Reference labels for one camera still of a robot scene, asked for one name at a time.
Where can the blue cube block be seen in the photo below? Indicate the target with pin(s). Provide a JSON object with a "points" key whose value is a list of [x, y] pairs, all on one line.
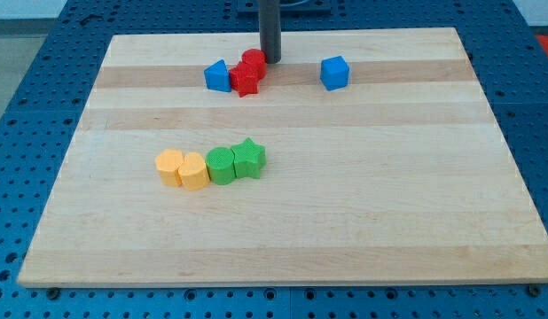
{"points": [[334, 73]]}

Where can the red star block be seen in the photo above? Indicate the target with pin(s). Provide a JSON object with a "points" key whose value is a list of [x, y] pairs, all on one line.
{"points": [[244, 79]]}

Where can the light wooden board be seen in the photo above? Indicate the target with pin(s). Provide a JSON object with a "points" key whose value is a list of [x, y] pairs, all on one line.
{"points": [[403, 177]]}

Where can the green cylinder block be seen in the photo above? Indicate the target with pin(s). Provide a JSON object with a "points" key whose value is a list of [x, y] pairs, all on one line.
{"points": [[220, 165]]}

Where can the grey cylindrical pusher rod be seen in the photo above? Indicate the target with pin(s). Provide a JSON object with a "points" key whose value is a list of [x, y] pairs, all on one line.
{"points": [[270, 29]]}

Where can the red cylinder block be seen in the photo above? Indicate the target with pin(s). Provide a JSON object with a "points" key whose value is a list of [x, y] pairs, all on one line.
{"points": [[257, 59]]}

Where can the yellow heart block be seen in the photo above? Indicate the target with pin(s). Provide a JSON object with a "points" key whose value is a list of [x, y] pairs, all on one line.
{"points": [[193, 172]]}

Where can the yellow pentagon block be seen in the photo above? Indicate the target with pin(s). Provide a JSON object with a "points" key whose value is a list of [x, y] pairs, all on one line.
{"points": [[167, 164]]}

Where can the green star block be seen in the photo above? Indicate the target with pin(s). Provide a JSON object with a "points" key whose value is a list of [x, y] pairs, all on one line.
{"points": [[249, 159]]}

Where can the blue triangular prism block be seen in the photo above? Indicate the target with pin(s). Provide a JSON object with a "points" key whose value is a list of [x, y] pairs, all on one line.
{"points": [[217, 77]]}

